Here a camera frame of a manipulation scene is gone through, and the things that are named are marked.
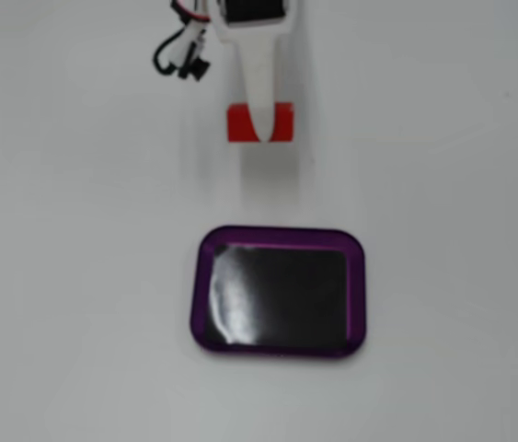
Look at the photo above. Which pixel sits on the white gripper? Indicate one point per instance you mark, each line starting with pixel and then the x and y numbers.
pixel 250 51

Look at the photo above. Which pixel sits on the red cube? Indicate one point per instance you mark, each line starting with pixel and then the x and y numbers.
pixel 281 126

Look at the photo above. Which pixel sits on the black tray mat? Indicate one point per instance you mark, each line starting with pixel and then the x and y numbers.
pixel 286 299

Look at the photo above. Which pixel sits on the purple metal tray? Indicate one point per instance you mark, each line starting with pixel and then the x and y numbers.
pixel 196 317

